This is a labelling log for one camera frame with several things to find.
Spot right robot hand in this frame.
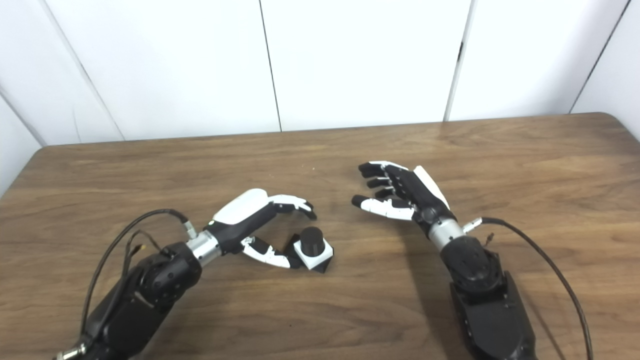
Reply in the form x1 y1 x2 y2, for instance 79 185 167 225
351 161 458 236

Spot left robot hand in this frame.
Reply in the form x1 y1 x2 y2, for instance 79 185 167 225
205 188 317 269

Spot black peg with square base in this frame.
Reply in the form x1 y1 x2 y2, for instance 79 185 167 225
285 226 332 274

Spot white square piece with hole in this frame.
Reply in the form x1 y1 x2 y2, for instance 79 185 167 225
292 237 334 272

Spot thin left arm wires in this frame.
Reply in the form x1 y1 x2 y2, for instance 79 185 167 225
125 230 164 262

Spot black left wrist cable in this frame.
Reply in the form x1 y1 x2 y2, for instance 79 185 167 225
80 209 199 337

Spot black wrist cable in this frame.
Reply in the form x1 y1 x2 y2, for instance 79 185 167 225
80 209 199 337
462 217 595 360

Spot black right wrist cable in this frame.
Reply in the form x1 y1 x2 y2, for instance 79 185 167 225
462 217 595 360

